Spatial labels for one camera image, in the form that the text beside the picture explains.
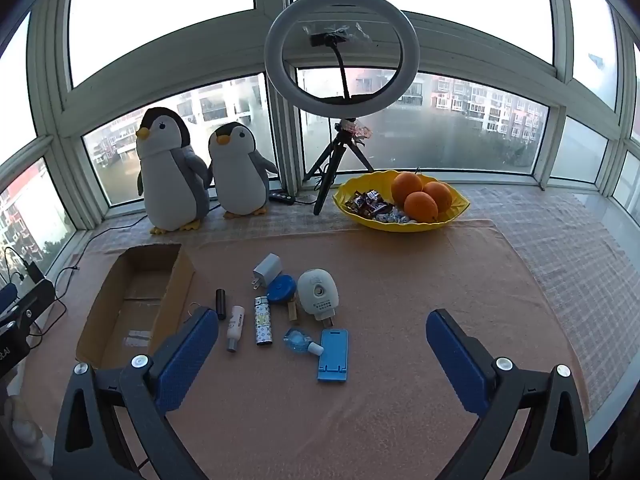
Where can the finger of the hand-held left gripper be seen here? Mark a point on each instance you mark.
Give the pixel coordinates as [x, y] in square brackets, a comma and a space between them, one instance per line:
[35, 305]
[6, 297]

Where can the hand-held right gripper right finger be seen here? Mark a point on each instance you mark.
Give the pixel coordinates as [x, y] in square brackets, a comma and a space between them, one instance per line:
[455, 355]

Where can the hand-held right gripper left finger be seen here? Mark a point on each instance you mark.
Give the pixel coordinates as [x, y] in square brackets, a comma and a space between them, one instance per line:
[185, 365]

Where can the small white cosmetic bottle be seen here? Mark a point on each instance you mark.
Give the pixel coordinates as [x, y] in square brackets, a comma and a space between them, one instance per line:
[235, 325]

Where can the cardboard box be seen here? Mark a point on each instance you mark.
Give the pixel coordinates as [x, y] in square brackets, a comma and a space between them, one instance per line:
[100, 310]

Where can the black tube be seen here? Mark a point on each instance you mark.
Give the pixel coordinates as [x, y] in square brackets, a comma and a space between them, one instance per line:
[221, 304]

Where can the patterned lighter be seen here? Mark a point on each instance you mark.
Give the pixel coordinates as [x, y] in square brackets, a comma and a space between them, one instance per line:
[262, 322]

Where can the clear blue bottle white cap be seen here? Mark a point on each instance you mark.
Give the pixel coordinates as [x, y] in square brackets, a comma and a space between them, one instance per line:
[300, 342]

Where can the blue phone stand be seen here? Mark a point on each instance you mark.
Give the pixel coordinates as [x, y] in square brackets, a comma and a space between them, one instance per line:
[334, 355]

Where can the wooden clip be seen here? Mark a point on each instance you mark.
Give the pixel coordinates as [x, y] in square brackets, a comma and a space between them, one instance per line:
[293, 310]

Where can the blue round tape measure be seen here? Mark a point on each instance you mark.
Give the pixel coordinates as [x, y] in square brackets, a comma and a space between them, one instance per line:
[281, 290]

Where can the white plug-in device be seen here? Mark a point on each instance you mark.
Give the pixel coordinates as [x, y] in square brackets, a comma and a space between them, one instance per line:
[315, 290]

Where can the person's left hand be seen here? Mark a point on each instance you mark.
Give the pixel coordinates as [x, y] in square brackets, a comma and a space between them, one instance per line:
[22, 427]

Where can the black power adapter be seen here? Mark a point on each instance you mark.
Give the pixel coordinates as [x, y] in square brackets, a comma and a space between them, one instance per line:
[34, 274]

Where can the white charger plug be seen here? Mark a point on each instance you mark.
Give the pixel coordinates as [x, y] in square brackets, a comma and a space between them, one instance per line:
[267, 266]

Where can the yellow bowl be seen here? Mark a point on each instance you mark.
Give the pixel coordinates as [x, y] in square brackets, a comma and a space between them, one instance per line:
[405, 227]

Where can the pale checked cloth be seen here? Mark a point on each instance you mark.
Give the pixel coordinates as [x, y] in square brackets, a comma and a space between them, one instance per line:
[550, 240]

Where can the orange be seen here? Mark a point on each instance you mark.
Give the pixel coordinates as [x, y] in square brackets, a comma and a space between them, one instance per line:
[406, 187]
[441, 195]
[420, 207]

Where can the pile of wrapped candies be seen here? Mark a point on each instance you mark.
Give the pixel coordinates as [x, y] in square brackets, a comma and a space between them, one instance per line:
[367, 202]

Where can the large penguin plush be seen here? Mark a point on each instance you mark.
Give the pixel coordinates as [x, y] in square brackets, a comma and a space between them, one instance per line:
[170, 180]

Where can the small penguin plush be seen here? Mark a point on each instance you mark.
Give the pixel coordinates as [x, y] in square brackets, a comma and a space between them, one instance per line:
[240, 175]

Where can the crumpled clear plastic wrapper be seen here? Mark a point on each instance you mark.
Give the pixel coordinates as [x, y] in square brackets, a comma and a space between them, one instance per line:
[361, 130]

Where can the black gooseneck phone clamp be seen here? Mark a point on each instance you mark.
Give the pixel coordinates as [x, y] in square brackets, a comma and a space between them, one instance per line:
[327, 39]

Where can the white window frame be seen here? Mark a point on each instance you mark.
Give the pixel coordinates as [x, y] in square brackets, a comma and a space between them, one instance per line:
[285, 160]

